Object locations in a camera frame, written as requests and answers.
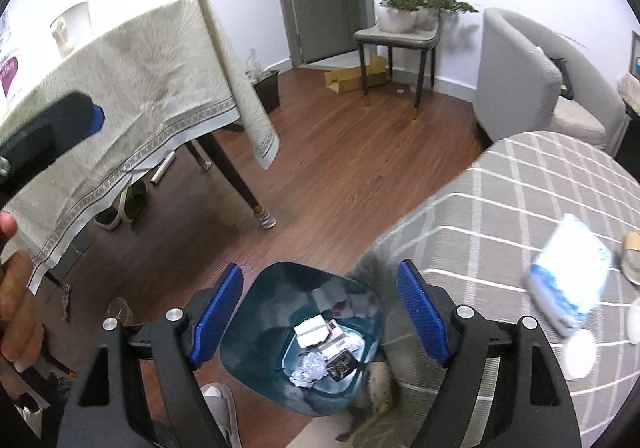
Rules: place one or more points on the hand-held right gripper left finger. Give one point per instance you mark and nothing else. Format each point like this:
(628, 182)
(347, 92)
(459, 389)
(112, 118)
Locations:
(215, 323)

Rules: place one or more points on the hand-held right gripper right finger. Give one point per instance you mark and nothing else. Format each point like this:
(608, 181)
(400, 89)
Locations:
(422, 318)

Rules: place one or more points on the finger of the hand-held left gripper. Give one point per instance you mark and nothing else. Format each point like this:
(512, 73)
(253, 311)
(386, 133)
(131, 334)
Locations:
(55, 128)

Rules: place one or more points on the teal trash bin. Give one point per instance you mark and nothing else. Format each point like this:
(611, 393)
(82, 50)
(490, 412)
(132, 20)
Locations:
(260, 308)

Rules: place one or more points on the person's left hand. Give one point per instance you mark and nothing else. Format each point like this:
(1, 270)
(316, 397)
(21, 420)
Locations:
(17, 308)

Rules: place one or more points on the purple white carton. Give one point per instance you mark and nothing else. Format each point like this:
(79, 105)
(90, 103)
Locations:
(9, 68)

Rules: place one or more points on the white slipper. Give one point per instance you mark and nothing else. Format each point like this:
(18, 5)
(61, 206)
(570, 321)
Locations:
(220, 413)

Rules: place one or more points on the beige patterned tablecloth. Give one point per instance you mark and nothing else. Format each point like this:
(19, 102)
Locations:
(140, 78)

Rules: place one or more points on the white kettle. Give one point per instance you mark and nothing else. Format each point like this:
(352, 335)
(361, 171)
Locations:
(70, 28)

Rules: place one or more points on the grey checked tablecloth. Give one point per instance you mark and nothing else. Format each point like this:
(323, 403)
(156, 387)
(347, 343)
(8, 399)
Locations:
(475, 228)

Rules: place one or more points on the dark green slipper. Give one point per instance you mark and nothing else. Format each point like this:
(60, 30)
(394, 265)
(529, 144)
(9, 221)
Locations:
(109, 218)
(132, 200)

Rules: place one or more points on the white paper roll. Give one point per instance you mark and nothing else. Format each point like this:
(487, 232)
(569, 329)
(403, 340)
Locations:
(162, 169)

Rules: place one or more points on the dark wooden table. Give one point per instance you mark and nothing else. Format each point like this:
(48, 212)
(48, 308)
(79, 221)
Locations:
(235, 173)

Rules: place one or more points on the clear plastic bottle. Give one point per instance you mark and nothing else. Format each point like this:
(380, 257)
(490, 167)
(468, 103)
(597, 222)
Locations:
(253, 63)

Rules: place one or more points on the black storage box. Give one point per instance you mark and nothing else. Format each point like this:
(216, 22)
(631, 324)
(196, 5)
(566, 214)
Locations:
(269, 90)

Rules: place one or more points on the flattened cardboard box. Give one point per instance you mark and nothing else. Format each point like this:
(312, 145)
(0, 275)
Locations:
(350, 75)

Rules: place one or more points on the grey armchair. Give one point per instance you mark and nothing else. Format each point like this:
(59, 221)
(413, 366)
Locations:
(510, 78)

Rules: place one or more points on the black handbag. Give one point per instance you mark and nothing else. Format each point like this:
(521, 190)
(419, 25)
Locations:
(560, 75)

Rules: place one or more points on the grey dining chair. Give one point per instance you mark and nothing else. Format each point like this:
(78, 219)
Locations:
(390, 40)

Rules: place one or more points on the potted plant in white pot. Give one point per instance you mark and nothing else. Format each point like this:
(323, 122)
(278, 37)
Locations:
(445, 3)
(397, 18)

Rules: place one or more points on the framed picture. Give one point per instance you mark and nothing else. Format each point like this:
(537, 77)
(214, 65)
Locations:
(636, 53)

